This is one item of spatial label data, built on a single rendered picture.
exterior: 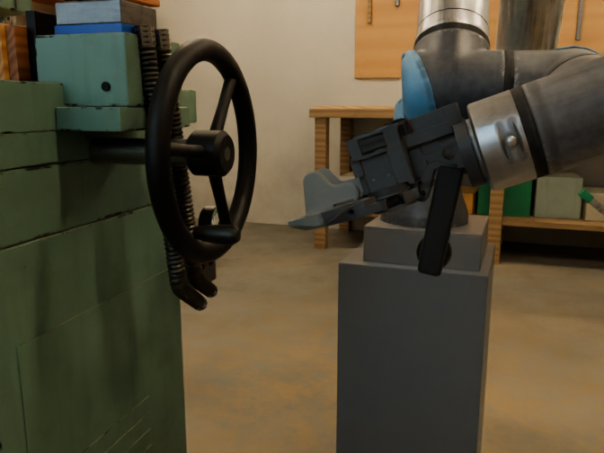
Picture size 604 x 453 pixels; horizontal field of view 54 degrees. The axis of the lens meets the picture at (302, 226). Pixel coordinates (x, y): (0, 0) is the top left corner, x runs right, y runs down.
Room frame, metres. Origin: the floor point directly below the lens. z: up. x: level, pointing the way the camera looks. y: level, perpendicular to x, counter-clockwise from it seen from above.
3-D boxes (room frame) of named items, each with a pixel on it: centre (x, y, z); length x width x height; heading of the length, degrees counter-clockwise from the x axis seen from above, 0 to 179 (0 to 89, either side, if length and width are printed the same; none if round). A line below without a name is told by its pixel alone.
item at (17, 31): (0.88, 0.36, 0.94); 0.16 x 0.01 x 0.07; 163
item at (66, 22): (0.84, 0.26, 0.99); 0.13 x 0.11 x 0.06; 163
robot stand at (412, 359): (1.28, -0.27, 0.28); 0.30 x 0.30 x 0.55; 70
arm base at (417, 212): (1.28, -0.27, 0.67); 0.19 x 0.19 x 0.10
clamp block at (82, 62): (0.84, 0.26, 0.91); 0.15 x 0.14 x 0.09; 163
